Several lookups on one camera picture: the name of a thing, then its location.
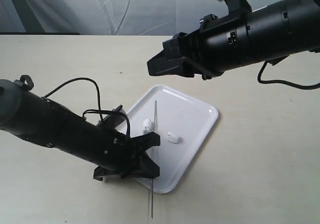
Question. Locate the white marshmallow piece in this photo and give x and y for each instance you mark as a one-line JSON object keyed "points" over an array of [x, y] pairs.
{"points": [[147, 127], [173, 138], [147, 122]]}

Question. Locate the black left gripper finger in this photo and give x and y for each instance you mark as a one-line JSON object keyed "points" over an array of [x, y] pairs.
{"points": [[141, 167], [144, 142]]}

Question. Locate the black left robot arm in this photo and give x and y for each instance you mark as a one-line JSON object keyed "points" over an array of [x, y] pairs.
{"points": [[44, 122]]}

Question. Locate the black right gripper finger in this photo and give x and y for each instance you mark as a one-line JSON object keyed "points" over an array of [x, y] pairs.
{"points": [[160, 66]]}

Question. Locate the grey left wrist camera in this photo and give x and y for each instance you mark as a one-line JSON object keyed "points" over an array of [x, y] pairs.
{"points": [[112, 121]]}

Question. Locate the white plastic tray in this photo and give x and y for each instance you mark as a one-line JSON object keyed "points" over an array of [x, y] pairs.
{"points": [[183, 123]]}

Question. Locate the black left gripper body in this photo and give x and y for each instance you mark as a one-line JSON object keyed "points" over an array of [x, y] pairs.
{"points": [[119, 155]]}

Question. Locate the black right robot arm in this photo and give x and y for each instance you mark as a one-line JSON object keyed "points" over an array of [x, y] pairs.
{"points": [[282, 29]]}

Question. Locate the grey fabric backdrop curtain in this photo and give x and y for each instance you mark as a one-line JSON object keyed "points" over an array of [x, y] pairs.
{"points": [[106, 17]]}

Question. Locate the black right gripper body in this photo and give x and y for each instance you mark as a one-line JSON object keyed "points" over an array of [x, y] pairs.
{"points": [[217, 46]]}

